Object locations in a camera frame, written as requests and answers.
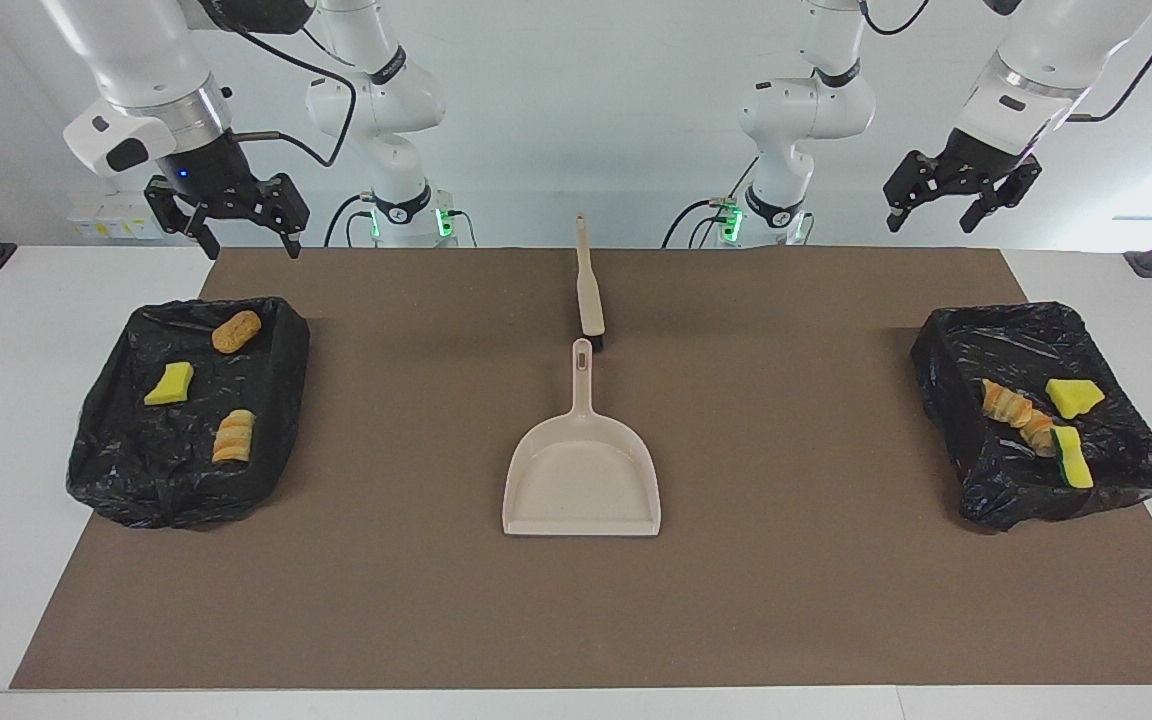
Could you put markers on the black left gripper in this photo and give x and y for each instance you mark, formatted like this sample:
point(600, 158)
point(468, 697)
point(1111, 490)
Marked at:
point(991, 160)

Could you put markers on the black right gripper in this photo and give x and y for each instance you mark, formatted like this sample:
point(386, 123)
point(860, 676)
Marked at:
point(216, 180)

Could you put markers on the brown toy nugget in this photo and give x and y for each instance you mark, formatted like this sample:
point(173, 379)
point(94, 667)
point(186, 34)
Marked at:
point(236, 331)

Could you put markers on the pale toy pastry piece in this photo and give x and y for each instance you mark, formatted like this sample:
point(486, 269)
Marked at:
point(234, 438)
point(1040, 432)
point(1004, 402)

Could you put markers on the yellow green sponge piece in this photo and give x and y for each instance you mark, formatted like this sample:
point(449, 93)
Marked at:
point(1074, 462)

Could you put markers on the beige brush black bristles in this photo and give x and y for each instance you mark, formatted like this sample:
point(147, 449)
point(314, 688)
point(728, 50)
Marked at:
point(590, 300)

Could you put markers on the beige plastic dustpan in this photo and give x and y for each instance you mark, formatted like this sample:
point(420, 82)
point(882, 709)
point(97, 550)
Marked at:
point(581, 480)

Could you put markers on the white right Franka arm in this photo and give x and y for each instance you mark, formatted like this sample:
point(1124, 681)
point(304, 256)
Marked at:
point(136, 50)

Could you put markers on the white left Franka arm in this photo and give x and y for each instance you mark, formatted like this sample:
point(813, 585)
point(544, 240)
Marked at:
point(806, 110)

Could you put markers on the black bag lined bin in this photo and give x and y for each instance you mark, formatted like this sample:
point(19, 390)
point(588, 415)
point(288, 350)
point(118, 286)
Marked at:
point(136, 470)
point(1136, 450)

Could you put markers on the brown table mat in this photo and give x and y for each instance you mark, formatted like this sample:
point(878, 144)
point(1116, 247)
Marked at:
point(576, 610)

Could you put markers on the white wall socket box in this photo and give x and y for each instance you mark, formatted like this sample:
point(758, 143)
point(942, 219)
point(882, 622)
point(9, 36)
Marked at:
point(106, 215)

